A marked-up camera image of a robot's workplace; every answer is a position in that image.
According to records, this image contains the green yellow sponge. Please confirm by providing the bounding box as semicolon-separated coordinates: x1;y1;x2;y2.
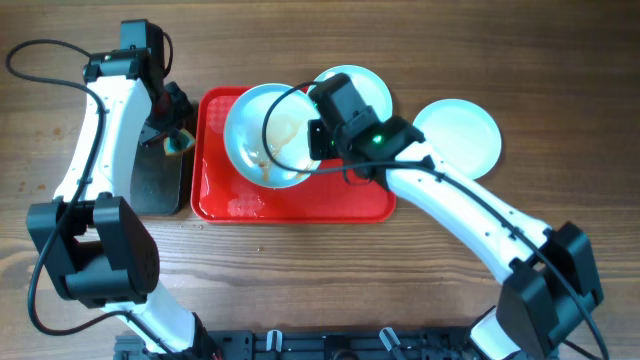
163;128;196;156

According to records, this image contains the black water tray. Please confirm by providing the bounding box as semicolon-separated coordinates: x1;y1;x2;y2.
131;109;195;216

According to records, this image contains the white plate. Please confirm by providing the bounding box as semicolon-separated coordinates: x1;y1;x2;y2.
223;83;320;189
413;98;502;179
314;64;393;122

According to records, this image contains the red plastic tray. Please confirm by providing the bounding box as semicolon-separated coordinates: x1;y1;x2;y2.
191;86;397;224

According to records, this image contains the black mounting rail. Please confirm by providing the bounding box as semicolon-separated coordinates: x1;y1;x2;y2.
113;325;481;360

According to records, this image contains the white plate top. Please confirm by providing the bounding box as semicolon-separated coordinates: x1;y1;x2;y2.
314;64;393;122

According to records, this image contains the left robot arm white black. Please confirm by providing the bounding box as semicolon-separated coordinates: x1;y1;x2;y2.
26;45;218;359

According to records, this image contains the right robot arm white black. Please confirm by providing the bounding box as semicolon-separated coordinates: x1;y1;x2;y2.
309;117;609;359

